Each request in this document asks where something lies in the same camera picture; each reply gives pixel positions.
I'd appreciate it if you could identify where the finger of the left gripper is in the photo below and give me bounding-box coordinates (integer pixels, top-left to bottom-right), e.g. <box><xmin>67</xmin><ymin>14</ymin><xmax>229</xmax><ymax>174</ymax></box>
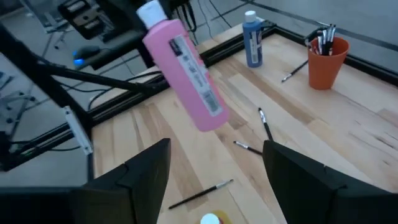
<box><xmin>58</xmin><ymin>0</ymin><xmax>147</xmax><ymax>43</ymax></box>
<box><xmin>161</xmin><ymin>0</ymin><xmax>195</xmax><ymax>32</ymax></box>

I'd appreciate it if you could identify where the orange plastic cup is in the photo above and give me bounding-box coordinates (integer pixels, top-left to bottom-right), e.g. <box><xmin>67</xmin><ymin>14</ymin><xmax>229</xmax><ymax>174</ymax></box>
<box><xmin>307</xmin><ymin>36</ymin><xmax>351</xmax><ymax>91</ymax></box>

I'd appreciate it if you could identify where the black aluminium table frame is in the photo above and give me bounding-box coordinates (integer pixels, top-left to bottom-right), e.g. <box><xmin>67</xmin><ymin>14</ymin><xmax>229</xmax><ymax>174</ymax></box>
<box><xmin>86</xmin><ymin>21</ymin><xmax>398</xmax><ymax>125</ymax></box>

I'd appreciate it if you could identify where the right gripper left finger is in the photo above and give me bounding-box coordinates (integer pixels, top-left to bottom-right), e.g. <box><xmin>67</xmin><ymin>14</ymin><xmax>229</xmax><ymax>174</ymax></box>
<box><xmin>0</xmin><ymin>138</ymin><xmax>172</xmax><ymax>224</ymax></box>

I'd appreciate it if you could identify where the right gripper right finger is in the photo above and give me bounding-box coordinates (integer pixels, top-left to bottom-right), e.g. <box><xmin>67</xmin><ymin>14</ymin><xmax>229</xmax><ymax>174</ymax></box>
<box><xmin>262</xmin><ymin>139</ymin><xmax>398</xmax><ymax>224</ymax></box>

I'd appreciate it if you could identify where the large blue paint bottle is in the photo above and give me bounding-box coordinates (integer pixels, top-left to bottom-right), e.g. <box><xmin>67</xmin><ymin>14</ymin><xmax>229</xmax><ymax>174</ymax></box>
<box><xmin>241</xmin><ymin>10</ymin><xmax>264</xmax><ymax>68</ymax></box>

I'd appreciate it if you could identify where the yellow translucent plastic tray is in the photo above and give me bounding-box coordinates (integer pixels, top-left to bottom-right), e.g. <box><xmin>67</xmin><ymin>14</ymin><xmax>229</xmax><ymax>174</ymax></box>
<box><xmin>194</xmin><ymin>209</ymin><xmax>233</xmax><ymax>224</ymax></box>

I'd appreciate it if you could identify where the thin black paintbrush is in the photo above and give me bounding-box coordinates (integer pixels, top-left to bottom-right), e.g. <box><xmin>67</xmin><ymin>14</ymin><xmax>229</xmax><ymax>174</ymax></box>
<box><xmin>326</xmin><ymin>24</ymin><xmax>333</xmax><ymax>56</ymax></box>
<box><xmin>167</xmin><ymin>179</ymin><xmax>234</xmax><ymax>210</ymax></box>
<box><xmin>322</xmin><ymin>28</ymin><xmax>329</xmax><ymax>56</ymax></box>
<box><xmin>330</xmin><ymin>24</ymin><xmax>338</xmax><ymax>56</ymax></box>
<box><xmin>233</xmin><ymin>140</ymin><xmax>264</xmax><ymax>156</ymax></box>
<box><xmin>280</xmin><ymin>58</ymin><xmax>310</xmax><ymax>83</ymax></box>
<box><xmin>257</xmin><ymin>106</ymin><xmax>274</xmax><ymax>141</ymax></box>
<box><xmin>315</xmin><ymin>30</ymin><xmax>324</xmax><ymax>55</ymax></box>

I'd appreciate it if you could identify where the large pink paint bottle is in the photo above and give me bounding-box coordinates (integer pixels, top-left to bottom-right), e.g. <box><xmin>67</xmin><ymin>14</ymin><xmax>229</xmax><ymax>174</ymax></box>
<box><xmin>136</xmin><ymin>0</ymin><xmax>231</xmax><ymax>133</ymax></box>

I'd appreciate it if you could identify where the black computer mouse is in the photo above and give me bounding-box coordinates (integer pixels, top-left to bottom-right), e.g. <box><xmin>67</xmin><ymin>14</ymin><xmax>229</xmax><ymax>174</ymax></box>
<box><xmin>73</xmin><ymin>45</ymin><xmax>102</xmax><ymax>68</ymax></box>

